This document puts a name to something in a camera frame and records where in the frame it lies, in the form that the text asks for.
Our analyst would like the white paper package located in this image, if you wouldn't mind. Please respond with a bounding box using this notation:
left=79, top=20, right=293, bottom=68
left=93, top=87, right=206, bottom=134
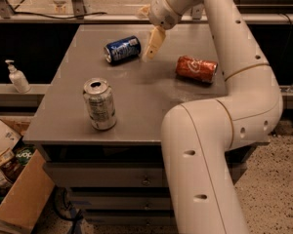
left=0, top=120, right=21, bottom=153

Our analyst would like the blue pepsi can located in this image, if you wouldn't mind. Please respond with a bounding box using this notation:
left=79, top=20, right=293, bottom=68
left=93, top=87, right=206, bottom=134
left=104, top=35, right=142, bottom=63

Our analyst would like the black cable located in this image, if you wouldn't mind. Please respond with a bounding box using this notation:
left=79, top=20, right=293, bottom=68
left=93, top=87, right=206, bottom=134
left=0, top=11, right=107, bottom=20

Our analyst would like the cardboard box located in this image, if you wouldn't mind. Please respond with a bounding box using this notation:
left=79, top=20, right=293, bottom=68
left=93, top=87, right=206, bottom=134
left=0, top=116, right=56, bottom=234

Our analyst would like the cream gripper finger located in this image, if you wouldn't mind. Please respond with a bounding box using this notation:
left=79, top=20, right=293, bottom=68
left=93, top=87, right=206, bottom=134
left=136, top=5, right=150, bottom=19
left=143, top=26, right=166, bottom=60

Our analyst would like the white pump bottle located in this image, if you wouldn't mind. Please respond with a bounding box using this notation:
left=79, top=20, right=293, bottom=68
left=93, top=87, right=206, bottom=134
left=5, top=59, right=30, bottom=94

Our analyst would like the orange soda can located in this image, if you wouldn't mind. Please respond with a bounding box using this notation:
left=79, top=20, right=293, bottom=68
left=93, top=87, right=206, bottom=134
left=175, top=56, right=218, bottom=84

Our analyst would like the grey drawer cabinet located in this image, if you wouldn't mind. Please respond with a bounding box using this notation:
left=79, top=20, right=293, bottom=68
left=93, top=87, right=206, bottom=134
left=24, top=19, right=282, bottom=234

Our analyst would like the silver soda can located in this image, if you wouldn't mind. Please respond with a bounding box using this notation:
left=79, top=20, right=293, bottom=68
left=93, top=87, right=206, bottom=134
left=83, top=78, right=116, bottom=131

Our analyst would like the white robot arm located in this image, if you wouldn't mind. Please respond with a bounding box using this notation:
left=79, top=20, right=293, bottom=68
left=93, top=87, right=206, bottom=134
left=139, top=0, right=283, bottom=234

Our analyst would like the green snack bag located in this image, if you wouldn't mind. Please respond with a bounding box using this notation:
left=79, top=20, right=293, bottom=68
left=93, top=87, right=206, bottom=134
left=16, top=147, right=34, bottom=166

